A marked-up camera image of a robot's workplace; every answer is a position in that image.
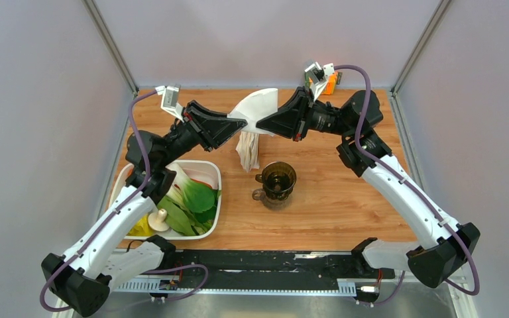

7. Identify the dark brown coffee dripper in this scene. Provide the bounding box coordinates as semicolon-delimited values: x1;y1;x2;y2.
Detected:
252;162;297;202

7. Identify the dark green leaf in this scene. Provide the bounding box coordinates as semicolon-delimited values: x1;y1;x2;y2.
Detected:
157;196;197;237

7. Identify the yellow napa cabbage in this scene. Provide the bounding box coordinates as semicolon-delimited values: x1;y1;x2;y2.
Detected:
127;215;154;237

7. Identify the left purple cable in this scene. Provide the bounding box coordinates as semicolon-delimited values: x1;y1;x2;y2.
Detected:
39;89;209;313

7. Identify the clear glass coffee server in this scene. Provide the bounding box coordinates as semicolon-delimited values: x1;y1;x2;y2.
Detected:
252;188;293;211

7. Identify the white paper coffee filter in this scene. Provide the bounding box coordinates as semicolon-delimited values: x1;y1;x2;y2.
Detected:
227;88;278;136

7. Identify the pack of paper filters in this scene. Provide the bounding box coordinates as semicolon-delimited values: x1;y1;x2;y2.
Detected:
235;131;260;172

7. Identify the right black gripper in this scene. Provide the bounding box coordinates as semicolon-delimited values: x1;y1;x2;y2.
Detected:
256;85;355;141

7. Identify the white mushroom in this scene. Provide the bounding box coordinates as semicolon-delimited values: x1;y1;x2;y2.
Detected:
147;209;170;232

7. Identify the red chili pepper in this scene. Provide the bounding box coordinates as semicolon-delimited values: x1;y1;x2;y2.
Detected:
191;178;214;189

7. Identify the green bok choy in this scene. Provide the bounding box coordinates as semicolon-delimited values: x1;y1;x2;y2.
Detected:
167;163;217;213

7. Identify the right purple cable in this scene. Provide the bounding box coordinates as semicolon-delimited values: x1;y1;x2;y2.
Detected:
333;64;481;307

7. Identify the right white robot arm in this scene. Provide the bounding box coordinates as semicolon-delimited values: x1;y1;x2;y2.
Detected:
256;87;481;288

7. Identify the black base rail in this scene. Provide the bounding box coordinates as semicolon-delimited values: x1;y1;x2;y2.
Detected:
118;250;396;302

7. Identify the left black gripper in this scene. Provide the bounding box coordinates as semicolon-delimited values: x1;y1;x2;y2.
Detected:
157;100;247;168

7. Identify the white rectangular tray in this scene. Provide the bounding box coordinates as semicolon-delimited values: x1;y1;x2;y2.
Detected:
108;160;222;240

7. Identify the purple cable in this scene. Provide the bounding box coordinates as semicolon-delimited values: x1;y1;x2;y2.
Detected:
333;64;481;307
39;89;209;313

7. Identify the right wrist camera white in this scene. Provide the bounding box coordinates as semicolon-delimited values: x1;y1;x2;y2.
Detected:
304;62;335;101

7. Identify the orange green carton box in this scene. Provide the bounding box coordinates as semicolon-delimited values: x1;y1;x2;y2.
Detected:
304;71;343;96

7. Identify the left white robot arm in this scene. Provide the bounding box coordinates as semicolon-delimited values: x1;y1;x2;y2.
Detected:
39;101;248;317

